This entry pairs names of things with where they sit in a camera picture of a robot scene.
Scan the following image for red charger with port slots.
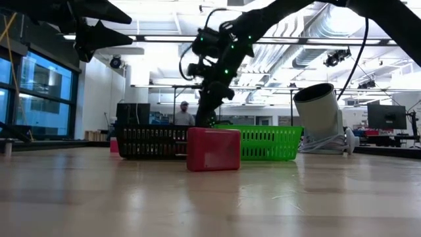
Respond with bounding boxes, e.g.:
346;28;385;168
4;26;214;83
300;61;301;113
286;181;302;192
186;127;241;172

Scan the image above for white cylinder with dark opening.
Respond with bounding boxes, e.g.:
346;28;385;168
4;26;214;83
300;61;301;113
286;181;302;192
292;82;345;143

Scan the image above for background desk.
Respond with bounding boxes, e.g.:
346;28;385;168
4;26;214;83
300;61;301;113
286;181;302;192
358;133;421;148

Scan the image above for silver ventilation duct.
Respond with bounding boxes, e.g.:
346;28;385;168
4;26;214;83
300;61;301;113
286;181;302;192
291;0;369;68

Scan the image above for black background rig frame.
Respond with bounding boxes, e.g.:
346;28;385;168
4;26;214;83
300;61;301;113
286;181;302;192
170;84;294;126

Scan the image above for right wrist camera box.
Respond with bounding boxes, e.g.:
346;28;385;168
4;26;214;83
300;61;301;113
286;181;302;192
191;27;228;59

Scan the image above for white cable bundle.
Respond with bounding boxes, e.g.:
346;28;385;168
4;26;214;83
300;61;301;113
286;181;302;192
297;133;348;155

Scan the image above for wooden crates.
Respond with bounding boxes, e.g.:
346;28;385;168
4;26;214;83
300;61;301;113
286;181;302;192
84;130;110;142

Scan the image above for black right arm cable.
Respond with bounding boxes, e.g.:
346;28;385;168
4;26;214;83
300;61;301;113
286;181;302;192
336;17;370;101

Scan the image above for yellow cable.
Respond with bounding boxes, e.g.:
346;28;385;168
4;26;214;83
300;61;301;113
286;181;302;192
0;13;34;141

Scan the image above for person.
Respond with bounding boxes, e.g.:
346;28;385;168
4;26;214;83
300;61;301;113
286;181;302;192
173;100;196;126

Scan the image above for long ceiling light bar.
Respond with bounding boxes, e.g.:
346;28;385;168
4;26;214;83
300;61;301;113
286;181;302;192
62;34;399;46

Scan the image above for black monitor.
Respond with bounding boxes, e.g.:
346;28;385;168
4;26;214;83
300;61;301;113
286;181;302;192
366;104;408;130
115;102;151;126

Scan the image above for large window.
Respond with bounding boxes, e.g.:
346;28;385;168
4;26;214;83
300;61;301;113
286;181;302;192
0;42;80;139

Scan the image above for black ceiling camera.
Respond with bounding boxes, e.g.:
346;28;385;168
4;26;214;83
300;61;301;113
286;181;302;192
109;55;124;70

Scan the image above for white round piece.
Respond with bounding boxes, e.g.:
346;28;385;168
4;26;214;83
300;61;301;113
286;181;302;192
344;127;360;155

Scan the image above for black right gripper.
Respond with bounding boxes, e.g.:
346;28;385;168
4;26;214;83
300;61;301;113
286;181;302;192
187;32;255;128

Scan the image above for green plastic basket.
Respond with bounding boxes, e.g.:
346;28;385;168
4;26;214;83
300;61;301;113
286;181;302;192
212;124;304;162

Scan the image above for black monitor back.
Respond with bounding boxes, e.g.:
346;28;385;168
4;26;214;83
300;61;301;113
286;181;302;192
115;102;151;126

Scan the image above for black plastic basket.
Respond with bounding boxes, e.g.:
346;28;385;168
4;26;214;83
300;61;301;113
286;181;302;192
115;124;189;161

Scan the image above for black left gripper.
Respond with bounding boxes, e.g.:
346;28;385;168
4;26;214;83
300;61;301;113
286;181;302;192
6;0;134;63

